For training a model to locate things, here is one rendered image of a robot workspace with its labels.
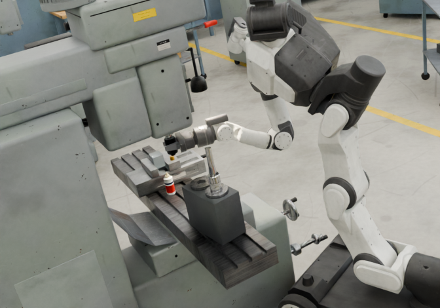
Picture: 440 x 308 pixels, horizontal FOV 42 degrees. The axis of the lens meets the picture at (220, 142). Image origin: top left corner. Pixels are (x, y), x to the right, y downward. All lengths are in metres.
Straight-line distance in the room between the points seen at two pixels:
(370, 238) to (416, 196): 1.80
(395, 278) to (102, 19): 1.46
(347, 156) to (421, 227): 1.73
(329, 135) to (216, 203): 0.49
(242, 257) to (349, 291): 0.58
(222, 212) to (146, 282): 0.52
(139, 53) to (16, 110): 0.48
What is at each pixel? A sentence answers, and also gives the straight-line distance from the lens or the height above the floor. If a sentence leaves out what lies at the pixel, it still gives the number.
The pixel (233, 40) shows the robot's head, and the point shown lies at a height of 1.62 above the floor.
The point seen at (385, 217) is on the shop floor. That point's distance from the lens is 3.97.
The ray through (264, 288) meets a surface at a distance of 2.82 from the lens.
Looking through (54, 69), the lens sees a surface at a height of 1.71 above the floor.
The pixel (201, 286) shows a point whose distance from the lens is 2.61.
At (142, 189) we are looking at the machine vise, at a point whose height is 0.99.
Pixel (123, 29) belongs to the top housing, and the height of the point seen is 1.78.
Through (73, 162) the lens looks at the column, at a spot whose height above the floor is 1.41.
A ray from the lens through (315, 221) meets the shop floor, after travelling 3.97.
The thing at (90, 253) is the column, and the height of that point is 1.04.
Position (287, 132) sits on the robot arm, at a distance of 2.48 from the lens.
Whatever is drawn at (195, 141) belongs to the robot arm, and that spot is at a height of 1.22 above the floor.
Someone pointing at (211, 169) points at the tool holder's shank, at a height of 1.25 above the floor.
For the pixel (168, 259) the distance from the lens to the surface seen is 2.45.
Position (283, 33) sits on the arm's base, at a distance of 2.05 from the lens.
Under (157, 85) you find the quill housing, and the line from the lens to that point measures 2.23.
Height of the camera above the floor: 2.23
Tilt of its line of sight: 25 degrees down
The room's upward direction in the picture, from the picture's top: 11 degrees counter-clockwise
